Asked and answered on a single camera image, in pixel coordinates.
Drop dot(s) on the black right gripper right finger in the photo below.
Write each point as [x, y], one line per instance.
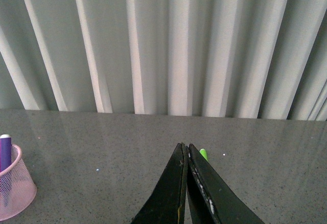
[210, 199]

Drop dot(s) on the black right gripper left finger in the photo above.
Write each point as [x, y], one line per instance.
[166, 204]

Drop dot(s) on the grey pleated curtain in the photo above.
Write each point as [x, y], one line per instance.
[214, 58]

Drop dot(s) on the green highlighter pen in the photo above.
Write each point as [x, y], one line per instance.
[203, 152]

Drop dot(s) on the purple highlighter pen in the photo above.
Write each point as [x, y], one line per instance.
[5, 163]

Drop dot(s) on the pink mesh pen cup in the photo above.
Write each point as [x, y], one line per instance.
[17, 187]

